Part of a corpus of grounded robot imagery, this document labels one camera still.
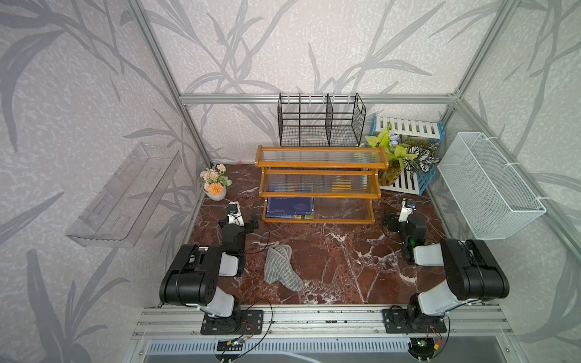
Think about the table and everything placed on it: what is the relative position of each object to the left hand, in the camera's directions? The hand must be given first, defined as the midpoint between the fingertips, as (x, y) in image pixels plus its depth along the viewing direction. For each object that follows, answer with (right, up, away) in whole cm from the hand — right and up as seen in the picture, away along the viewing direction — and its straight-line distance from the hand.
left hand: (241, 208), depth 90 cm
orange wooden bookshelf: (+30, +9, +15) cm, 35 cm away
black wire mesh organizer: (+27, +39, +15) cm, 50 cm away
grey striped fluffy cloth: (+16, -21, -8) cm, 27 cm away
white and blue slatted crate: (+77, +10, +21) cm, 80 cm away
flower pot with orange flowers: (-14, +11, +9) cm, 20 cm away
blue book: (+19, -1, +7) cm, 21 cm away
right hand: (+65, -1, +5) cm, 65 cm away
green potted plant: (+67, +22, 0) cm, 70 cm away
